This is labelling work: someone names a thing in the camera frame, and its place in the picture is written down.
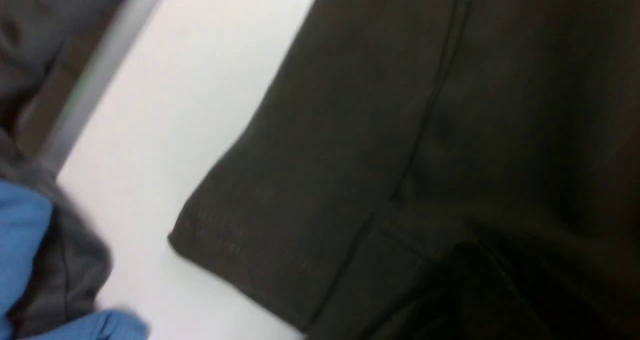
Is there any blue crumpled shirt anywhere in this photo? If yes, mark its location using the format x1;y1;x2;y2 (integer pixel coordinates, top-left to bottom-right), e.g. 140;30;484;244
0;181;149;340

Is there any dark gray long-sleeve shirt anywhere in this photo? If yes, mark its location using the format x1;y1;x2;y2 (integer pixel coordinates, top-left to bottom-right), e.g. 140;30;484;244
168;0;639;340

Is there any dark teal crumpled shirt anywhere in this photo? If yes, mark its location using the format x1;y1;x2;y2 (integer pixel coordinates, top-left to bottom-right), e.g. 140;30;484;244
1;0;122;338

